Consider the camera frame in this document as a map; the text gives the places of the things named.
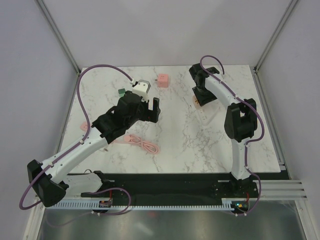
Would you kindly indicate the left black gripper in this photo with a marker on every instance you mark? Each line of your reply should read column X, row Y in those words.
column 150, row 115

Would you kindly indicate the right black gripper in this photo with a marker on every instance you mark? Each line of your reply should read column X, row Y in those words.
column 203, row 100

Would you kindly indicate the beige deer cube socket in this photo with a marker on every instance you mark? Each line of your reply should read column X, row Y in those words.
column 195, row 102

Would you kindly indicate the white triangular power strip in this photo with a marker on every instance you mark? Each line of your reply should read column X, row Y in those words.
column 207, row 112

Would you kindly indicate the green cube plug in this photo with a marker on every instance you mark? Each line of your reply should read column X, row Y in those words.
column 121, row 92

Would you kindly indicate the pink power strip with cord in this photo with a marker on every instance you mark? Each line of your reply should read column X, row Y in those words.
column 140, row 142

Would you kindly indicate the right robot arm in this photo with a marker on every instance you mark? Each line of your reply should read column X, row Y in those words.
column 240, row 121

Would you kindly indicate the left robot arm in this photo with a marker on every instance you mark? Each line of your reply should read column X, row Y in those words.
column 46, row 178

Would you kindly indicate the pink cube socket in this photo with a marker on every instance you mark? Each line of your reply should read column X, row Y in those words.
column 162, row 80

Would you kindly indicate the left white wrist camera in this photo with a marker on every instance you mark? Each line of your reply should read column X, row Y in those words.
column 141, row 88

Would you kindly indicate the white slotted cable duct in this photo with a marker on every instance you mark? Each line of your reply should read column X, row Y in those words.
column 100, row 204

